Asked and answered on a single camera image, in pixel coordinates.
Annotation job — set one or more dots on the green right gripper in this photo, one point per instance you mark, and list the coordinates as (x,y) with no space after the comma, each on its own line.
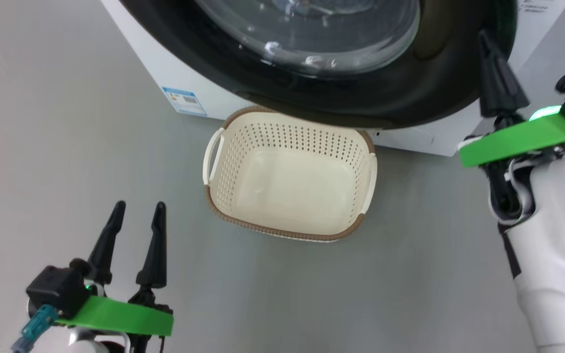
(518,142)

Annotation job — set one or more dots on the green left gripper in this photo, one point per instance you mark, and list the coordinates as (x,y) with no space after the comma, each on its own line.
(115,316)

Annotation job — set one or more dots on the black round glass washer door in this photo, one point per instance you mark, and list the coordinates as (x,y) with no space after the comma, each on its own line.
(361,95)

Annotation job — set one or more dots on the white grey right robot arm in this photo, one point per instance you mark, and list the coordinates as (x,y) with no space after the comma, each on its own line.
(557,245)

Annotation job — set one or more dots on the white front-load washing machine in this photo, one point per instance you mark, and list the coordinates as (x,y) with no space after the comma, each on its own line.
(184,73)

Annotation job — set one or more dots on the blue energy label sticker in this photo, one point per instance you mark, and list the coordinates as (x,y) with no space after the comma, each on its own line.
(184,101)

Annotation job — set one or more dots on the cream perforated laundry basket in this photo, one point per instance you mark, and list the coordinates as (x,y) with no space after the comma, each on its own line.
(287,186)

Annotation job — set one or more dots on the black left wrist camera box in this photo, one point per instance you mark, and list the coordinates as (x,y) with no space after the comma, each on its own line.
(57,289)

